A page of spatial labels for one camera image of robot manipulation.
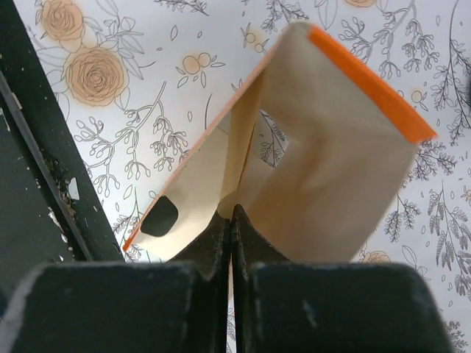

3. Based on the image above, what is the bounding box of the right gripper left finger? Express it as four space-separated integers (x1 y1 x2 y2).
171 213 230 352

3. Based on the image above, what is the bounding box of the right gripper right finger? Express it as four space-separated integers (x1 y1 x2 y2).
231 204 286 352

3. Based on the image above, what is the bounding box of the floral table mat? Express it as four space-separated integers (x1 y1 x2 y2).
15 1 470 352

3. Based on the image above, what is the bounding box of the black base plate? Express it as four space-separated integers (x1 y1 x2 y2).
0 0 126 291

